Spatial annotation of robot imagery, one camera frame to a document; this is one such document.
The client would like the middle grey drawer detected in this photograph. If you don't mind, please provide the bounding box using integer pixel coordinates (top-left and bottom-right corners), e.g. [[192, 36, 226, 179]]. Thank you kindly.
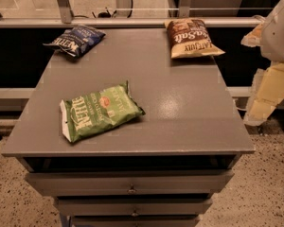
[[55, 198, 212, 217]]

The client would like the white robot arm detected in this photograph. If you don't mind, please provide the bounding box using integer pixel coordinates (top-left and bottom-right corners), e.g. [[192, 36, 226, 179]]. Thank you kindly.
[[241, 0, 284, 126]]

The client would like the grey drawer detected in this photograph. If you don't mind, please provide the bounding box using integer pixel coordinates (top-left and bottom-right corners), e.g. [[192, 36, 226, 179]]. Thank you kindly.
[[26, 170, 234, 197], [55, 198, 212, 217], [72, 216, 200, 227]]

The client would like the bottom grey drawer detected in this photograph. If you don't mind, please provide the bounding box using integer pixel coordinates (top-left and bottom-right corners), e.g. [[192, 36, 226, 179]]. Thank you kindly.
[[72, 216, 200, 227]]

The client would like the grey drawer cabinet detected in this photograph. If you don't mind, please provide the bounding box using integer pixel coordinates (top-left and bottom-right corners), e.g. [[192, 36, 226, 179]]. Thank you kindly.
[[1, 27, 256, 227]]

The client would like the top grey drawer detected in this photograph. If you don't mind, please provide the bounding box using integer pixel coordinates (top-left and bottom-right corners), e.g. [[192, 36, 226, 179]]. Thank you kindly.
[[26, 170, 234, 197]]

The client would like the blue chip bag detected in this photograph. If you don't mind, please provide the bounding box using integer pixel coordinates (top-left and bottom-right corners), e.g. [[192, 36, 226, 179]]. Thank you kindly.
[[44, 26, 106, 58]]

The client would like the metal window frame rail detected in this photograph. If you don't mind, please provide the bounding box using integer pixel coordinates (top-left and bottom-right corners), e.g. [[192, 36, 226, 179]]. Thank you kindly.
[[0, 16, 264, 28]]

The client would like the brown chip bag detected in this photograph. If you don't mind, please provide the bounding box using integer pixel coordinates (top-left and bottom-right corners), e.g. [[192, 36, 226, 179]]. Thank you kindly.
[[165, 18, 224, 59]]

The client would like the green chip bag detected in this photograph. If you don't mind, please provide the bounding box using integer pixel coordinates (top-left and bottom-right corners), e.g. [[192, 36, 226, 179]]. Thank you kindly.
[[60, 81, 145, 143]]

